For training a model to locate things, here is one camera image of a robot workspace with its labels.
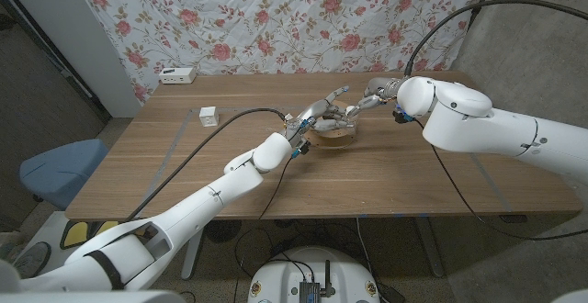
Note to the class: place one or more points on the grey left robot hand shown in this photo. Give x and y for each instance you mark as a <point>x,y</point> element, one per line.
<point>317,112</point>

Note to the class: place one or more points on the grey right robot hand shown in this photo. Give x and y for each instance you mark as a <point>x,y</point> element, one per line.
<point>379,92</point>

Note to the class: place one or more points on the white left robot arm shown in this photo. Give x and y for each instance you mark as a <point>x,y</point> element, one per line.
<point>211,197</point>

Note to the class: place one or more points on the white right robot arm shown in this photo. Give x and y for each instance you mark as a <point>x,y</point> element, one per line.
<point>482,124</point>

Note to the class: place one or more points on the cardboard filament reel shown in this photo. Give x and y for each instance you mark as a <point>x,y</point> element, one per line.
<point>331,140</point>

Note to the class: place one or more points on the small white cube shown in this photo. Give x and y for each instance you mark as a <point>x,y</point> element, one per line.
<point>209,117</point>

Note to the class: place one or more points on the floral backdrop cloth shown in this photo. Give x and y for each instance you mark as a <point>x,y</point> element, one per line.
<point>285,18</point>

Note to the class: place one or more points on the white power strip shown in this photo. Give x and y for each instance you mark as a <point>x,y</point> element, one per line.
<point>177,75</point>

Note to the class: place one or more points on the grey tape outline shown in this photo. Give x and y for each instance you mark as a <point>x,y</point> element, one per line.
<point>168,156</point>

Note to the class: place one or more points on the grey table leg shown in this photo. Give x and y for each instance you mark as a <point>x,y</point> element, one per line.
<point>429,248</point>

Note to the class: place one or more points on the white robot torso base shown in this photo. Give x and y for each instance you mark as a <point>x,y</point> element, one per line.
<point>285,275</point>

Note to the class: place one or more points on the black antenna box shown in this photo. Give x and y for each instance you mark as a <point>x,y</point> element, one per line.
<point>310,291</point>

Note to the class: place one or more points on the white table leg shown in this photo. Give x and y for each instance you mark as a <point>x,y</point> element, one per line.
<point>193,252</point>

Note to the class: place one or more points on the blue stool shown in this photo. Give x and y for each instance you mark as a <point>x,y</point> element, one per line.
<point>59,170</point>

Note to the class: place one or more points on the white floor mat yellow shapes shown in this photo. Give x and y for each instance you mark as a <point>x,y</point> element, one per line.
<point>75,234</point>

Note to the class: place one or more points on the grey sneaker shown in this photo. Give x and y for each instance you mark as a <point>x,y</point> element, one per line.
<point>33,259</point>

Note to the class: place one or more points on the white wall panel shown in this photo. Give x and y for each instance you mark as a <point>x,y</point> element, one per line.
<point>69,32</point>

